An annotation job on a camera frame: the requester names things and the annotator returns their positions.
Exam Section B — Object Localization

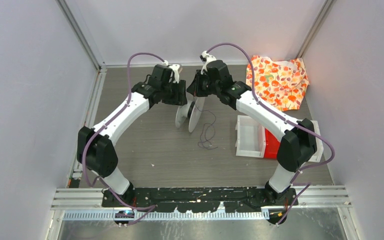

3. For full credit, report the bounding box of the red plastic bin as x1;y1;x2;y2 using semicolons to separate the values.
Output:
263;129;280;159

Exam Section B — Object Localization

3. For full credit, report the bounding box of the white plastic spool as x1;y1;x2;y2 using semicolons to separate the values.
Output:
175;93;206;133

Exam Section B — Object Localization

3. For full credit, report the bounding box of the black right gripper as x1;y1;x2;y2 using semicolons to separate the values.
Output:
187;70;220;98

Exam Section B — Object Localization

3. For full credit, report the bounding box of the white plastic bin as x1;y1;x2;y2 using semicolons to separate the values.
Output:
235;115;266;158

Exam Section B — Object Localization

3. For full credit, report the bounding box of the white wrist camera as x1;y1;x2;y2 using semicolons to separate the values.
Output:
200;50;217;75
161;60;183;83

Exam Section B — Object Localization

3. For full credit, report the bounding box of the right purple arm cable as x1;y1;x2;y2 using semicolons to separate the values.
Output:
205;42;336;227

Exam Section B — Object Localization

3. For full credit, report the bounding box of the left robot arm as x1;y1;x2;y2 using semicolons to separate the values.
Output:
77;64;187;207

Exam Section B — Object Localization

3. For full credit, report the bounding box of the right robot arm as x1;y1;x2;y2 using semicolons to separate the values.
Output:
186;58;318;205

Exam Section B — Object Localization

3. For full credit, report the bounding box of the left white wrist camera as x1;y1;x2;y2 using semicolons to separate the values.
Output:
161;60;183;83

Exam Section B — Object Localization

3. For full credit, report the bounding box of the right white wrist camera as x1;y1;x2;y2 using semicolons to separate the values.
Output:
200;50;217;75

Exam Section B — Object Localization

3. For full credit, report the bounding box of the white slotted cable duct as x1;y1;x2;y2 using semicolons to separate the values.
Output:
62;209;270;221

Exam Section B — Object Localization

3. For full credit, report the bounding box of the white bin on right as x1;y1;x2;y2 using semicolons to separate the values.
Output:
309;120;324;163

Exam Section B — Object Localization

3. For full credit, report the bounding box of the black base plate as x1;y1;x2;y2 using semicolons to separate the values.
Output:
101;186;299;214

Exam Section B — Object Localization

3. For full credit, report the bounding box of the orange floral cloth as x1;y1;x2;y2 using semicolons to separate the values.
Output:
246;55;310;112

